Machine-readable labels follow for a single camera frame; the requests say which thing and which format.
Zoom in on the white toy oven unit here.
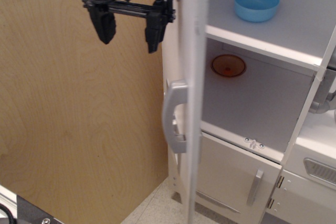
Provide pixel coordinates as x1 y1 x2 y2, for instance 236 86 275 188
262 111 335 223

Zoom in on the black cable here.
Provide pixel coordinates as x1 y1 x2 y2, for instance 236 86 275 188
0 202 19 224

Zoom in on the brass upper cabinet hinge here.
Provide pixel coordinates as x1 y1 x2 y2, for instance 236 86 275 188
276 176 284 188

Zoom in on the brass lower cabinet hinge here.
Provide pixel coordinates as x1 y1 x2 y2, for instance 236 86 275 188
267 198 275 209

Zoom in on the white door latch catch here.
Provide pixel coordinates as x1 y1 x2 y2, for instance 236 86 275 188
244 137 265 150

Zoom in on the brass cabinet hinge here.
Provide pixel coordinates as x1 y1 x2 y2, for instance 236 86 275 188
276 176 284 188
267 198 275 209

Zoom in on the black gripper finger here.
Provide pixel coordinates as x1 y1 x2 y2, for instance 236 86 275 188
145 12 167 54
88 5 116 45

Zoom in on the orange translucent bowl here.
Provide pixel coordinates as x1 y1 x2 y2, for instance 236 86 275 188
211 54 247 78

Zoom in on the plywood board panel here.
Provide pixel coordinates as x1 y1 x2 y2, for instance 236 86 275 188
1 0 167 223

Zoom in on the white lower freezer door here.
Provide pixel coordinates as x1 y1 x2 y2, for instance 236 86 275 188
167 132 282 224

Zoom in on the grey lower door handle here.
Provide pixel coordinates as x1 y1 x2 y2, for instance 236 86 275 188
246 169 264 206

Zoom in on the white toy fridge cabinet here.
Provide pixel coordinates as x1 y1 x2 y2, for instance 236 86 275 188
159 0 336 224

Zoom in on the blue plastic bowl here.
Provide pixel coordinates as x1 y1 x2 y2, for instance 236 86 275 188
234 0 280 23

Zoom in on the white fridge door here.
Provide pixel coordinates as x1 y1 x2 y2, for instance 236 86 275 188
167 0 212 224

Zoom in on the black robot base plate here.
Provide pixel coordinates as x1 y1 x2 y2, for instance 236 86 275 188
1 185 62 223

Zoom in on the grey plastic faucet pipe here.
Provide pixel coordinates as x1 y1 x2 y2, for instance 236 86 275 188
309 49 335 114

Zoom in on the grey vent panel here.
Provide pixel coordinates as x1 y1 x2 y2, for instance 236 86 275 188
303 158 335 185

